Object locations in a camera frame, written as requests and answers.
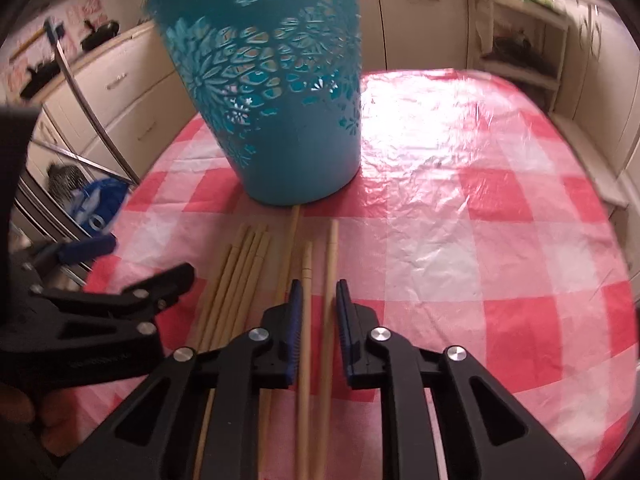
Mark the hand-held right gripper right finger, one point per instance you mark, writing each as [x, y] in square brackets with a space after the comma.
[344, 330]

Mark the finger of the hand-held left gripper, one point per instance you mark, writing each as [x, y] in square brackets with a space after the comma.
[115, 305]
[87, 250]

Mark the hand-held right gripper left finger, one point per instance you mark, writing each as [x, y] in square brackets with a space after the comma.
[295, 325]

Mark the bunch of wooden chopsticks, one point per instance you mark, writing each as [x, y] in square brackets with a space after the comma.
[304, 410]

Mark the teal perforated utensil basket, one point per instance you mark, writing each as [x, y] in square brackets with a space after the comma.
[280, 110]

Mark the person's left hand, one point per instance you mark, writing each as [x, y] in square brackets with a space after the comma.
[22, 410]

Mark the blue plastic bag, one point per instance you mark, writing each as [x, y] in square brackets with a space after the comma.
[97, 200]

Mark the metal-pole broom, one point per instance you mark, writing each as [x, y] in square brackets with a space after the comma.
[75, 158]

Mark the black wok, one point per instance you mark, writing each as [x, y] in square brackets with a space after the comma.
[37, 77]

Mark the white drawer cabinet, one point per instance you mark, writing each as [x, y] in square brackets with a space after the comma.
[125, 105]

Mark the black frying pan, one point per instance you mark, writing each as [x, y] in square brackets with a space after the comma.
[100, 35]

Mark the red white checkered tablecloth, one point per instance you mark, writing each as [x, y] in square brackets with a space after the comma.
[475, 210]

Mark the white door base cabinet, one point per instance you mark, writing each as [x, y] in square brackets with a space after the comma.
[425, 30]

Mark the dark pan in rack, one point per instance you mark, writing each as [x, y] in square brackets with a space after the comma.
[520, 47]

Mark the white trolley rack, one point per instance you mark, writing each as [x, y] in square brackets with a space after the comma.
[535, 12]

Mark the white corner base cabinet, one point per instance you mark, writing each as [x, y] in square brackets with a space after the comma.
[600, 60]

